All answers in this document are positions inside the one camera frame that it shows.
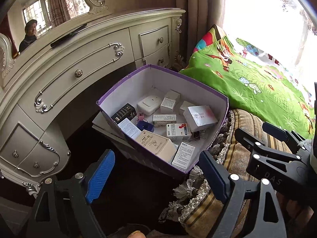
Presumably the silver white box pink print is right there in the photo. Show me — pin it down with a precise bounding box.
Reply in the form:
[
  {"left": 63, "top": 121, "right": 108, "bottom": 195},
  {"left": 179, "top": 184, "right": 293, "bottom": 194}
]
[{"left": 183, "top": 105, "right": 219, "bottom": 132}]

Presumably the green cartoon printed blanket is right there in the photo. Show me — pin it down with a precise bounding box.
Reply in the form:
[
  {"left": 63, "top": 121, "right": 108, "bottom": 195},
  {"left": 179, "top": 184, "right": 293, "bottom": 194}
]
[{"left": 179, "top": 24, "right": 317, "bottom": 140}]

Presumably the white plastic case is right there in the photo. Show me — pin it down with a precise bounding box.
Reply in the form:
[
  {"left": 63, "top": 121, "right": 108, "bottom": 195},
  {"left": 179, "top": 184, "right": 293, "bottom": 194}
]
[{"left": 137, "top": 94, "right": 164, "bottom": 116}]

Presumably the white lace curtain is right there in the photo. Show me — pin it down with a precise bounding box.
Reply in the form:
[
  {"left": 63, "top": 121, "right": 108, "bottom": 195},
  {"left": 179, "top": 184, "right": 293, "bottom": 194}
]
[{"left": 223, "top": 0, "right": 317, "bottom": 85}]

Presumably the dresser mirror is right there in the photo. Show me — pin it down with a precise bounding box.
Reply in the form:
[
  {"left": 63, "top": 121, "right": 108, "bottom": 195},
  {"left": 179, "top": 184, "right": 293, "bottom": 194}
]
[{"left": 0, "top": 0, "right": 117, "bottom": 60}]

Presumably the purple cardboard storage box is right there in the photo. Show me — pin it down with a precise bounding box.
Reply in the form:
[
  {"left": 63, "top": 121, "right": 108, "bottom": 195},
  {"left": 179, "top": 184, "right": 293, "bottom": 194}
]
[{"left": 96, "top": 64, "right": 228, "bottom": 174}]

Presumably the large grey white text box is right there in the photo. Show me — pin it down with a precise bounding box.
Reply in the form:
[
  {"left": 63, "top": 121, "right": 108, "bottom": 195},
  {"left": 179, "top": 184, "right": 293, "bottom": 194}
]
[{"left": 117, "top": 118, "right": 141, "bottom": 140}]

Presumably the flat black object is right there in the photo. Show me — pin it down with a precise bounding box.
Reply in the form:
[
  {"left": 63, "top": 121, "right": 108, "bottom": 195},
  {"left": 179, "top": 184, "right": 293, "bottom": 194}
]
[{"left": 50, "top": 23, "right": 88, "bottom": 48}]

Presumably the cream ornate dresser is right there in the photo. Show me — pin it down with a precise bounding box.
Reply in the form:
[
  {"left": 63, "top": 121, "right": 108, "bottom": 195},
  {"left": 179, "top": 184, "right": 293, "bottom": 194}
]
[{"left": 0, "top": 7, "right": 186, "bottom": 199}]

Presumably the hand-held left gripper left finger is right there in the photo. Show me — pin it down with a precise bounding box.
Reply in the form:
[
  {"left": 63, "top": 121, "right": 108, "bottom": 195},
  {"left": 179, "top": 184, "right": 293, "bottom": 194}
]
[{"left": 28, "top": 149, "right": 116, "bottom": 238}]

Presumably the small blue plastic item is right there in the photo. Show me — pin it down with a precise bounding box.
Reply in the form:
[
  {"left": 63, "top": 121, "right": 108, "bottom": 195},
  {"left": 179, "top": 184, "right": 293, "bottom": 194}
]
[{"left": 137, "top": 121, "right": 154, "bottom": 132}]

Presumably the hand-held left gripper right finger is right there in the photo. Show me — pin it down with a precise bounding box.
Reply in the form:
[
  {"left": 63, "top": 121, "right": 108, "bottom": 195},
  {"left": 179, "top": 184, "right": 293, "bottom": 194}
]
[{"left": 199, "top": 151, "right": 288, "bottom": 238}]

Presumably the brown curtain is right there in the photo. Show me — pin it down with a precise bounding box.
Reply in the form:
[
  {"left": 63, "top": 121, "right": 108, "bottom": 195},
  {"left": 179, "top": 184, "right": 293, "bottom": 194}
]
[{"left": 134, "top": 0, "right": 226, "bottom": 67}]

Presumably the black binder clip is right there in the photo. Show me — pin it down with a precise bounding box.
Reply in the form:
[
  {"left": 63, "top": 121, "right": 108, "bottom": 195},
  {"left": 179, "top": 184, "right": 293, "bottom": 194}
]
[{"left": 191, "top": 130, "right": 206, "bottom": 143}]

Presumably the tan cardboard box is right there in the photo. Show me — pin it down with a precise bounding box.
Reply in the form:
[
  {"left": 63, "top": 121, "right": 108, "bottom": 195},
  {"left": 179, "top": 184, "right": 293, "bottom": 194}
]
[{"left": 135, "top": 130, "right": 177, "bottom": 165}]

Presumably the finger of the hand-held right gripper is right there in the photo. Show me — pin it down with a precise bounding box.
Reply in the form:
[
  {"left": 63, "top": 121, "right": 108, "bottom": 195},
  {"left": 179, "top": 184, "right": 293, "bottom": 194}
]
[
  {"left": 234, "top": 128, "right": 302, "bottom": 187},
  {"left": 262, "top": 122, "right": 306, "bottom": 146}
]

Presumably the green white box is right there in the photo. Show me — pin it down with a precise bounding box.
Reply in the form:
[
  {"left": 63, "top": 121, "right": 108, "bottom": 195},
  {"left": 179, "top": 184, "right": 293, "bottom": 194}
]
[{"left": 152, "top": 114, "right": 177, "bottom": 127}]

